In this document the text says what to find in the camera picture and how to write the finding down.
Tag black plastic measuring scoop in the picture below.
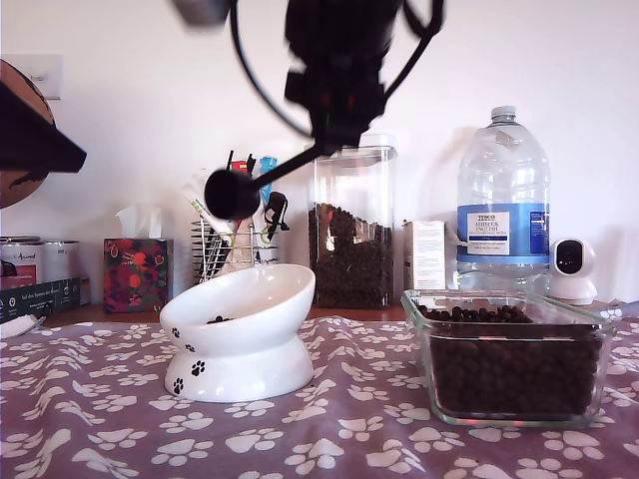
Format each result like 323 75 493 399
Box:
203 142 345 222

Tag white ceramic cat bowl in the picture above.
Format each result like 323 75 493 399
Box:
159 262 317 404

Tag tall clear storage jar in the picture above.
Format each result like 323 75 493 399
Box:
304 132 399 309

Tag blue sachet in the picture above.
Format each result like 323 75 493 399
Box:
258 156 280 204

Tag round brown wooden disc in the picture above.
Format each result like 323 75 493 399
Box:
0 58 60 211

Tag white can red label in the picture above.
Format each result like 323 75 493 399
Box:
0 237 45 291

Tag white tissue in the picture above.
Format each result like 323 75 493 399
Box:
115 203 164 240

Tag white cardboard carton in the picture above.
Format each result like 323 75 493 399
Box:
401 219 448 291

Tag beige paper pouch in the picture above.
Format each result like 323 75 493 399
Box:
227 232 261 265

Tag brown kibble in jar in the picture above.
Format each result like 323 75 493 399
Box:
308 202 394 308

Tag large clear water bottle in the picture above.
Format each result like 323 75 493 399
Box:
456 104 553 300

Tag dark printed cardboard box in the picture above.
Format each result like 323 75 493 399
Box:
0 276 84 325

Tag floral tissue box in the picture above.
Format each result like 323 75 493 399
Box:
103 237 176 314

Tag small white flat object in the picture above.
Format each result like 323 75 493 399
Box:
0 313 47 339

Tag brown kibble pile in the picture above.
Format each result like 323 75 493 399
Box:
418 304 603 418

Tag purple paw print cloth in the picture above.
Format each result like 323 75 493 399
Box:
0 304 639 479

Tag rectangular clear glass container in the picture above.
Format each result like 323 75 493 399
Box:
401 287 618 430

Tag white wall switch plate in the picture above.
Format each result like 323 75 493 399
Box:
28 53 65 102

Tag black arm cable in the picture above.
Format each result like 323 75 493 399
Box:
381 0 445 109
228 0 317 141

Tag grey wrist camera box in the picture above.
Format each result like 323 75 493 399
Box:
172 0 229 26

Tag chrome wire basket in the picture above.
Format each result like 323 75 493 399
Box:
189 219 281 290

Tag small white round camera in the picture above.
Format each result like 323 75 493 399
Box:
548 238 599 306

